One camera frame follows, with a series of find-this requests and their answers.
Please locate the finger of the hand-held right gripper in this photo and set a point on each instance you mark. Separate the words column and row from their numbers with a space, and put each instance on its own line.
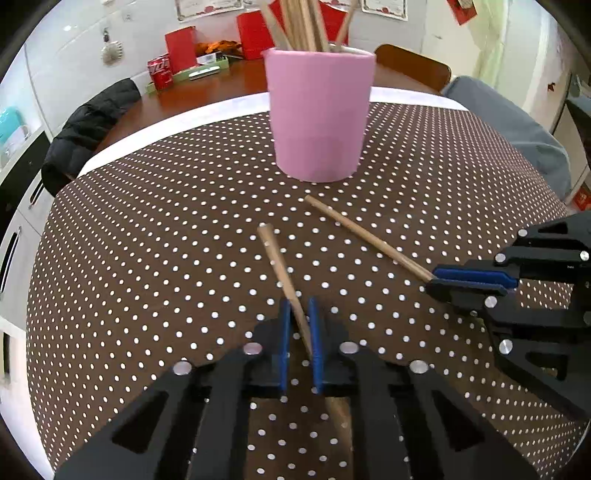
column 531, row 323
column 475, row 275

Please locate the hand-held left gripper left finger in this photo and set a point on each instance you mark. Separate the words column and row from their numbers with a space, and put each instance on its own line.
column 285, row 341

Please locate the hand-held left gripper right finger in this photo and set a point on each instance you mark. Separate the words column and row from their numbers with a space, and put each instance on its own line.
column 316, row 341

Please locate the wooden chopstick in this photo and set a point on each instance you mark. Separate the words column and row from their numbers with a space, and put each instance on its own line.
column 364, row 235
column 277, row 258

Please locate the pink cup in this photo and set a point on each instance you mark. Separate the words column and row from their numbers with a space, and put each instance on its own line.
column 318, row 115

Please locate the bundle of wooden chopsticks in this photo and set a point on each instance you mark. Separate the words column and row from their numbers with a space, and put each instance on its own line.
column 300, row 23

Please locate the red printed box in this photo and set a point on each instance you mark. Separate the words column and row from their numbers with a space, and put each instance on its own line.
column 582, row 199

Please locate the grey cushion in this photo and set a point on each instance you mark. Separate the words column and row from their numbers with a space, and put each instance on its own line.
column 508, row 124

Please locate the brown polka dot tablecloth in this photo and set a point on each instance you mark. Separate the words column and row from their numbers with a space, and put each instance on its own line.
column 161, row 230

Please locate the wooden chair back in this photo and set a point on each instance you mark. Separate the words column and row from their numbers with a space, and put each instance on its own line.
column 415, row 62

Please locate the pale green curtain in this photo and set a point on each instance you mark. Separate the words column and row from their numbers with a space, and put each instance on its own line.
column 491, row 41

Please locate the red door sign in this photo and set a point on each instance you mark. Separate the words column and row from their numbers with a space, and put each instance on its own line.
column 461, row 10

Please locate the white oval tin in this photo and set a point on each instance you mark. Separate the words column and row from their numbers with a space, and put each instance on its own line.
column 204, row 72

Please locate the green tray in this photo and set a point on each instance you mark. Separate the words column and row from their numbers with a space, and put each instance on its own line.
column 221, row 67

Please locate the black jacket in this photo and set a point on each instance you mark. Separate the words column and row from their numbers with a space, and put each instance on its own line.
column 87, row 134

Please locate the white cabinet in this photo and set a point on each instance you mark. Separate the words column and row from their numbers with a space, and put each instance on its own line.
column 18, row 221

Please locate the small white box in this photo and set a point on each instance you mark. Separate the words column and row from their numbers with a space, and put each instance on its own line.
column 210, row 58

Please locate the red cola can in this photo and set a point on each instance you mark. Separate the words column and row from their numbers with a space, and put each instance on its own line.
column 160, row 74
column 165, row 56

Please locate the orange snack bag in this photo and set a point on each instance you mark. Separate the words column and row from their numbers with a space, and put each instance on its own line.
column 219, row 46

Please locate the red gift bag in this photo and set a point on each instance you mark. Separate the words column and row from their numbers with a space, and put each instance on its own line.
column 251, row 34

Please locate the tall red gift box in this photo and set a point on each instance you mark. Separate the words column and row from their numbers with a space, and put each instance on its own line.
column 180, row 48

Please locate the teal box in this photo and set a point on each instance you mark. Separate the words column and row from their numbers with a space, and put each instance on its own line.
column 11, row 129

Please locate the wall of award certificates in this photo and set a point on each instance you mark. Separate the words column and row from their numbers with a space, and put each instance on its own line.
column 383, row 7

